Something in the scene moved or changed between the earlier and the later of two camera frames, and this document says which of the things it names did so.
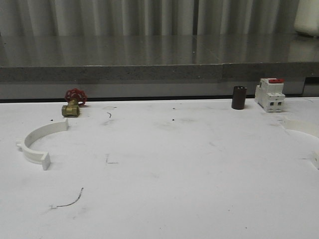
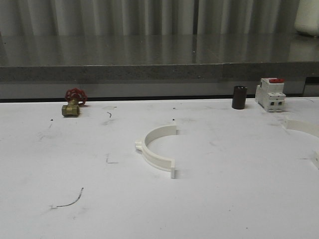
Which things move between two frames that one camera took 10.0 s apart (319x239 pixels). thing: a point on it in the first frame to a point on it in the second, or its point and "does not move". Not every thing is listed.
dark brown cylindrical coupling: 239,96 does not move
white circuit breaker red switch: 269,95 does not move
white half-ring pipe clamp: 44,159 to 160,163
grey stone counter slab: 67,59 does not move
